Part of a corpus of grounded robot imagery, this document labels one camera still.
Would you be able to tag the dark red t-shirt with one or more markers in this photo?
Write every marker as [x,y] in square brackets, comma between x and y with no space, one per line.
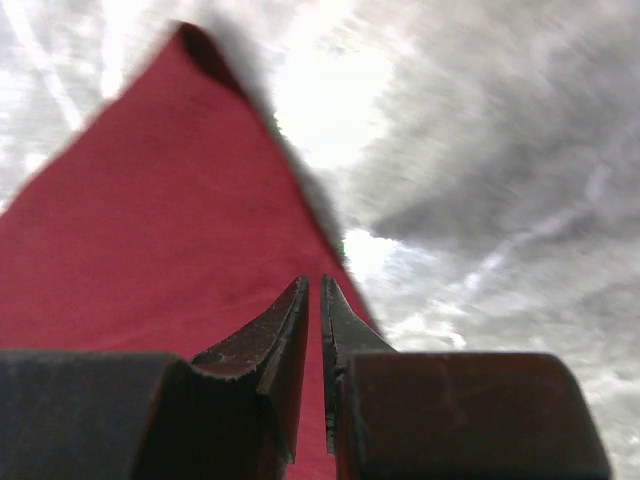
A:
[168,225]

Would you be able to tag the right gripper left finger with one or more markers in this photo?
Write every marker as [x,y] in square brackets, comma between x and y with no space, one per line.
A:
[231,412]

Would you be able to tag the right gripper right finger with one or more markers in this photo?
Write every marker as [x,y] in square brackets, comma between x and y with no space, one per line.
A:
[449,415]

